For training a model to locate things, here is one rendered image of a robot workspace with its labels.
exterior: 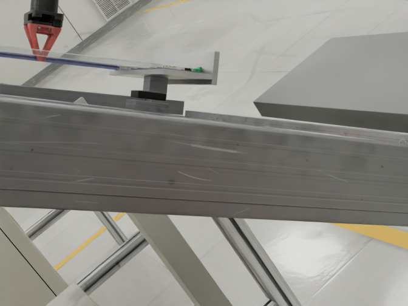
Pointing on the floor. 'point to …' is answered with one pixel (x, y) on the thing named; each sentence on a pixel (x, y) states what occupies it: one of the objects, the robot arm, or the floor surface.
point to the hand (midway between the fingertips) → (40, 57)
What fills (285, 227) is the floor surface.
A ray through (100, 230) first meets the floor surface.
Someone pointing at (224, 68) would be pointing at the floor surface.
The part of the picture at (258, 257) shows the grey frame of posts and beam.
